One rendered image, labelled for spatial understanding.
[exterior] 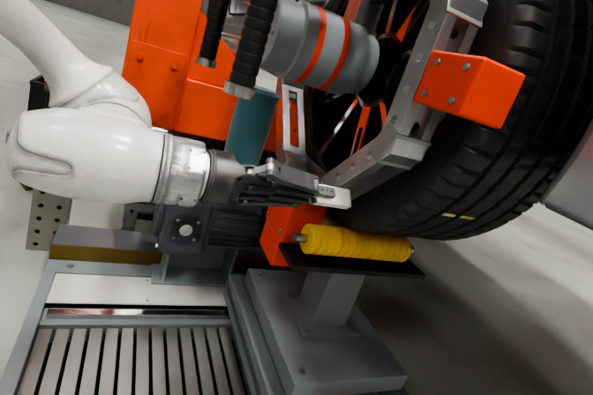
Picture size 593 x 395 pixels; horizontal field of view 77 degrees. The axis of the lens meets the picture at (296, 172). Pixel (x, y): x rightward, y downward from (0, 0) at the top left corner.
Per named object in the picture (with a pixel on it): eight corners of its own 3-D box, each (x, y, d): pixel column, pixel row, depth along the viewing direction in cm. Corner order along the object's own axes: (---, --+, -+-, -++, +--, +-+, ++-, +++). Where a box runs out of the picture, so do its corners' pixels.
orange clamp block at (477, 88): (450, 114, 54) (502, 130, 46) (409, 100, 51) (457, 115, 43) (471, 65, 52) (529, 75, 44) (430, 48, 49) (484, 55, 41)
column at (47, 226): (61, 252, 125) (79, 133, 113) (25, 249, 121) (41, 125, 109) (66, 236, 133) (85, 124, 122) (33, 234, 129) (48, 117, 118)
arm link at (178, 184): (159, 188, 42) (211, 195, 45) (168, 120, 46) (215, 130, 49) (147, 212, 50) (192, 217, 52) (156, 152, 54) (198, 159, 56)
